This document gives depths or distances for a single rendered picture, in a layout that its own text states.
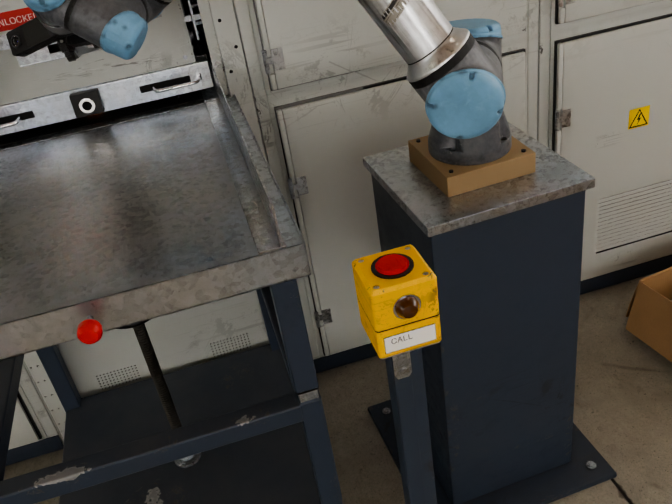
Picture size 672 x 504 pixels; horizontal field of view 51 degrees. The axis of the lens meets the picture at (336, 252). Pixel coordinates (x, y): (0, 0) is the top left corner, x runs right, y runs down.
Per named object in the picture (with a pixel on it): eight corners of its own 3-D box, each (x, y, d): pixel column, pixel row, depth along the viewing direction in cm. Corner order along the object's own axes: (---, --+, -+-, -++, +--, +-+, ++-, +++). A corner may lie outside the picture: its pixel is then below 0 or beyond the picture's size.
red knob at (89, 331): (105, 343, 94) (97, 324, 92) (81, 350, 93) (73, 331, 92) (105, 324, 98) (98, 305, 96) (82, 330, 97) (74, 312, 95)
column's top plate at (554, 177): (503, 127, 150) (503, 118, 149) (595, 187, 124) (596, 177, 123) (363, 165, 144) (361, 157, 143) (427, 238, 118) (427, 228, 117)
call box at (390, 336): (443, 343, 85) (437, 274, 79) (380, 362, 83) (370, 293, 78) (418, 306, 91) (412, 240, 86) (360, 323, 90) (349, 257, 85)
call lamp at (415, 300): (426, 320, 80) (424, 296, 78) (398, 328, 80) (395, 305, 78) (421, 313, 81) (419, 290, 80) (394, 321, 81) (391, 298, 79)
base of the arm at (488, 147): (493, 122, 137) (492, 73, 132) (525, 154, 125) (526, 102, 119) (418, 137, 136) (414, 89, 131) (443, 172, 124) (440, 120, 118)
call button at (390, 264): (415, 277, 81) (414, 266, 80) (382, 287, 81) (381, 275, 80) (403, 260, 85) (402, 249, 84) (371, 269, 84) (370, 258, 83)
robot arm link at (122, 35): (162, 7, 119) (101, -26, 117) (136, 29, 110) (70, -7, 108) (148, 47, 123) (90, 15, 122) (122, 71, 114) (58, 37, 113)
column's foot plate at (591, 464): (516, 359, 195) (516, 353, 194) (617, 477, 159) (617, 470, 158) (367, 410, 187) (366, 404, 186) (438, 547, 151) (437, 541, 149)
